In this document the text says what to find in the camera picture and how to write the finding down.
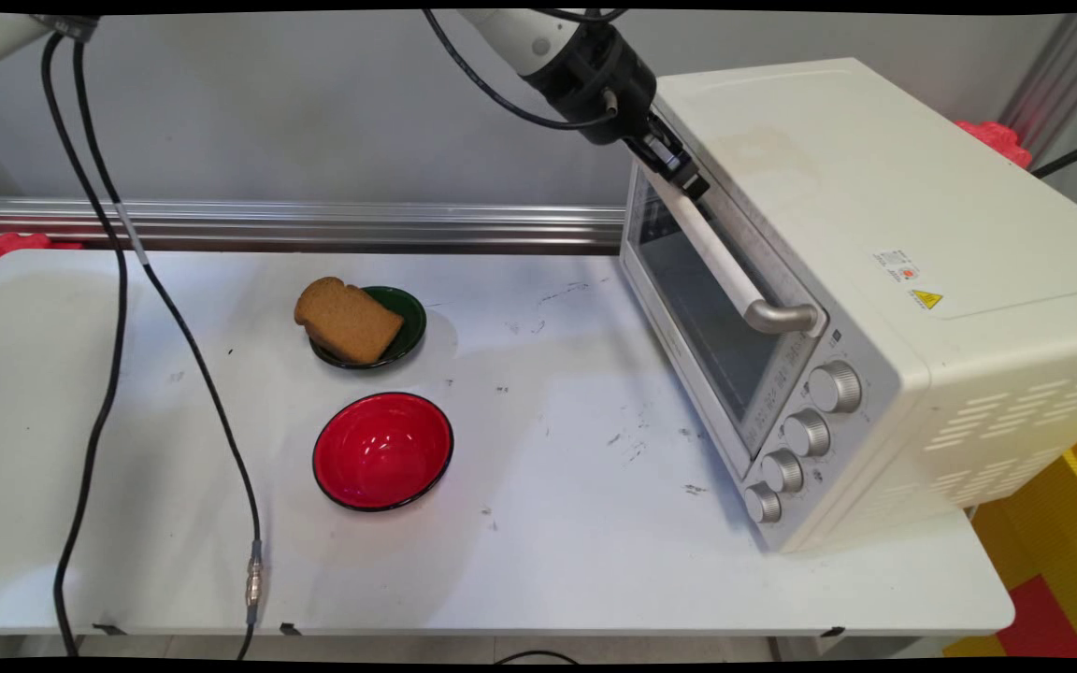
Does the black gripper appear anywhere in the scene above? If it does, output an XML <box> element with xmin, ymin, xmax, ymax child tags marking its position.
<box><xmin>522</xmin><ymin>22</ymin><xmax>713</xmax><ymax>203</ymax></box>

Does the glass oven door with handle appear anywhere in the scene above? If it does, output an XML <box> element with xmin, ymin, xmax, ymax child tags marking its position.
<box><xmin>620</xmin><ymin>157</ymin><xmax>829</xmax><ymax>483</ymax></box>

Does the silver oven knob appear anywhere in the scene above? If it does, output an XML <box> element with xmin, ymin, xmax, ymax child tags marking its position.
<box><xmin>782</xmin><ymin>408</ymin><xmax>832</xmax><ymax>459</ymax></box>
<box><xmin>743</xmin><ymin>482</ymin><xmax>784</xmax><ymax>525</ymax></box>
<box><xmin>808</xmin><ymin>360</ymin><xmax>864</xmax><ymax>415</ymax></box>
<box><xmin>760</xmin><ymin>449</ymin><xmax>806</xmax><ymax>494</ymax></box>

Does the cream toaster oven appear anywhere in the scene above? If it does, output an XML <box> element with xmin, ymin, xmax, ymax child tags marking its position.
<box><xmin>618</xmin><ymin>58</ymin><xmax>1077</xmax><ymax>554</ymax></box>

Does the dark green plate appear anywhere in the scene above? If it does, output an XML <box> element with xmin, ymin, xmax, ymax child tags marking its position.
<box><xmin>309</xmin><ymin>286</ymin><xmax>428</xmax><ymax>371</ymax></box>

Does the red cloth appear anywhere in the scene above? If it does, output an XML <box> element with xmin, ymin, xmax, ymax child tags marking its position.
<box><xmin>954</xmin><ymin>120</ymin><xmax>1034</xmax><ymax>170</ymax></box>
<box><xmin>0</xmin><ymin>234</ymin><xmax>83</xmax><ymax>287</ymax></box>

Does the brown bread slice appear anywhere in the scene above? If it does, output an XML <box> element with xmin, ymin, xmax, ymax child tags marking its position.
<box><xmin>294</xmin><ymin>277</ymin><xmax>406</xmax><ymax>365</ymax></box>

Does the red bowl with black rim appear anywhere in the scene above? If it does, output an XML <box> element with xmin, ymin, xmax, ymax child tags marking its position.
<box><xmin>312</xmin><ymin>392</ymin><xmax>455</xmax><ymax>513</ymax></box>

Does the yellow foam block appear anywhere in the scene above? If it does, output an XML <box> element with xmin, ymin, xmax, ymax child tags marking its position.
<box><xmin>944</xmin><ymin>421</ymin><xmax>1077</xmax><ymax>660</ymax></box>

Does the red foam tile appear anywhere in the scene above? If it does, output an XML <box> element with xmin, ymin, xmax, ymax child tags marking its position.
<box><xmin>997</xmin><ymin>574</ymin><xmax>1077</xmax><ymax>660</ymax></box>

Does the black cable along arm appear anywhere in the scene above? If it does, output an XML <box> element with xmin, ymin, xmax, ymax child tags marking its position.
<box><xmin>421</xmin><ymin>9</ymin><xmax>620</xmax><ymax>132</ymax></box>

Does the aluminium frame rail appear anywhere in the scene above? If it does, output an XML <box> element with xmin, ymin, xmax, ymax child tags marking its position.
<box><xmin>0</xmin><ymin>196</ymin><xmax>629</xmax><ymax>256</ymax></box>

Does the aluminium frame post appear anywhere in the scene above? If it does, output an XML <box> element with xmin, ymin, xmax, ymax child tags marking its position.
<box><xmin>997</xmin><ymin>13</ymin><xmax>1077</xmax><ymax>171</ymax></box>

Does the black cable behind oven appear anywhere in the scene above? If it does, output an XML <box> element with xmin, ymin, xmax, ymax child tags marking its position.
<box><xmin>1029</xmin><ymin>132</ymin><xmax>1077</xmax><ymax>180</ymax></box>

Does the black cable with metal connector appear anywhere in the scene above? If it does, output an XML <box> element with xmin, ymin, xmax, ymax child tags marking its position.
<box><xmin>73</xmin><ymin>37</ymin><xmax>266</xmax><ymax>662</ymax></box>

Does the black hanging cable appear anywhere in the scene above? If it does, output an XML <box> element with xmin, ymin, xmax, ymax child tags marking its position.
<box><xmin>40</xmin><ymin>33</ymin><xmax>130</xmax><ymax>658</ymax></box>

